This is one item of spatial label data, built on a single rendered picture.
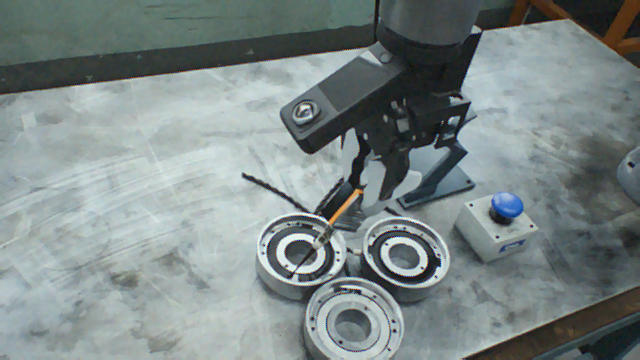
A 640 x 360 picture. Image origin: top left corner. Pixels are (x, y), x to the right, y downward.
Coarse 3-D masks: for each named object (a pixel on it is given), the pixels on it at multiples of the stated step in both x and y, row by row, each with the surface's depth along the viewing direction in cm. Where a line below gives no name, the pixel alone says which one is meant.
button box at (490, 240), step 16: (464, 208) 71; (480, 208) 70; (464, 224) 71; (480, 224) 68; (496, 224) 69; (512, 224) 69; (528, 224) 69; (480, 240) 69; (496, 240) 67; (512, 240) 68; (528, 240) 70; (480, 256) 70; (496, 256) 70
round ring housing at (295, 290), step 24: (288, 216) 65; (312, 216) 66; (264, 240) 64; (288, 240) 64; (312, 240) 65; (336, 240) 65; (264, 264) 60; (288, 264) 62; (312, 264) 62; (336, 264) 63; (288, 288) 59; (312, 288) 59
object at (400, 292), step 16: (384, 224) 68; (400, 224) 68; (416, 224) 68; (368, 240) 66; (400, 240) 67; (432, 240) 67; (368, 256) 63; (384, 256) 64; (400, 256) 68; (416, 256) 66; (448, 256) 64; (368, 272) 63; (400, 272) 63; (416, 272) 63; (384, 288) 62; (400, 288) 61; (416, 288) 61; (432, 288) 62
